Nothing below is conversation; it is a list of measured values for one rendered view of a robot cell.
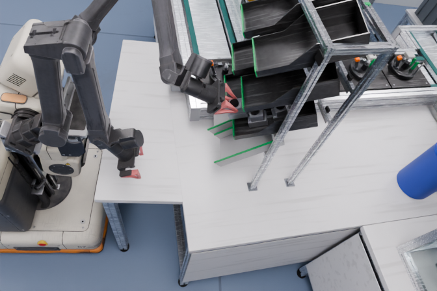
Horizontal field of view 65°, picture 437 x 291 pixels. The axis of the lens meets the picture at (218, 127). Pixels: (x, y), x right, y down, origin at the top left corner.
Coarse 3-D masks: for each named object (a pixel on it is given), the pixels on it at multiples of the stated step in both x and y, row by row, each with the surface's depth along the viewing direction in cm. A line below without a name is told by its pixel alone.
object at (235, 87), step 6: (252, 72) 129; (228, 78) 131; (234, 78) 130; (240, 78) 130; (228, 84) 130; (234, 84) 129; (240, 84) 128; (234, 90) 127; (240, 90) 126; (228, 96) 126; (240, 96) 125
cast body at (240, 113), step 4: (232, 100) 114; (236, 100) 113; (240, 100) 114; (232, 104) 113; (236, 104) 112; (240, 104) 113; (228, 108) 117; (240, 108) 112; (240, 112) 114; (244, 112) 115; (248, 112) 117; (228, 116) 117; (232, 116) 116; (236, 116) 116; (240, 116) 116; (244, 116) 116
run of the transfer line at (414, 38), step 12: (396, 36) 209; (408, 36) 203; (420, 36) 212; (432, 36) 214; (408, 48) 201; (420, 48) 198; (432, 48) 207; (420, 60) 195; (432, 60) 200; (432, 72) 191; (432, 84) 184; (432, 96) 181
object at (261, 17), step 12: (264, 0) 102; (276, 0) 102; (288, 0) 101; (312, 0) 88; (324, 0) 88; (336, 0) 88; (252, 12) 103; (264, 12) 102; (276, 12) 100; (288, 12) 91; (300, 12) 91; (252, 24) 100; (264, 24) 99; (276, 24) 94; (288, 24) 94; (252, 36) 98
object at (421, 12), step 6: (426, 0) 267; (432, 0) 261; (420, 6) 273; (426, 6) 268; (432, 6) 262; (414, 12) 279; (420, 12) 273; (426, 12) 268; (432, 12) 262; (420, 18) 274; (426, 18) 268; (432, 18) 262; (426, 24) 269; (432, 24) 263
